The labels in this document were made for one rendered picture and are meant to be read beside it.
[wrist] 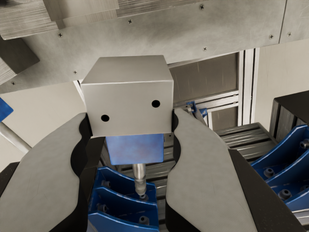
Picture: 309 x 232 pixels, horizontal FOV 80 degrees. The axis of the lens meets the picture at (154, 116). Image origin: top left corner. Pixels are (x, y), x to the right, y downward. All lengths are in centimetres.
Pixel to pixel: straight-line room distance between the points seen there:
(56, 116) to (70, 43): 110
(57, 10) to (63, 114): 116
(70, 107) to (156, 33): 108
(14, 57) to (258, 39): 30
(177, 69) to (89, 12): 73
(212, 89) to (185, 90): 13
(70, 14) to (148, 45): 10
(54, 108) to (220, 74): 100
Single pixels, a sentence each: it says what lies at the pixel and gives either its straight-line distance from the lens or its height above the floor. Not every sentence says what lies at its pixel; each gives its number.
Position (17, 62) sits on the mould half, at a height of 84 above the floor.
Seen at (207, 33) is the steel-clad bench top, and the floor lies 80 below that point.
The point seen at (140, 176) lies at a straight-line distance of 18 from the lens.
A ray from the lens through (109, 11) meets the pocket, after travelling 18.
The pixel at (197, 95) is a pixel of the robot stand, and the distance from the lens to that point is 97.
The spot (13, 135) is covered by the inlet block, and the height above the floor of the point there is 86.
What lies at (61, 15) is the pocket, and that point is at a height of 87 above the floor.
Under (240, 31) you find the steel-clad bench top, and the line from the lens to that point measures 28.
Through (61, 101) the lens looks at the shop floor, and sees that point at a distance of 129.
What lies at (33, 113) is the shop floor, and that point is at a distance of 140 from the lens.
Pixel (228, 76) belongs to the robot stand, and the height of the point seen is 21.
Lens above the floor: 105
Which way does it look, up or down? 58 degrees down
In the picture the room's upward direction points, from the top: 174 degrees clockwise
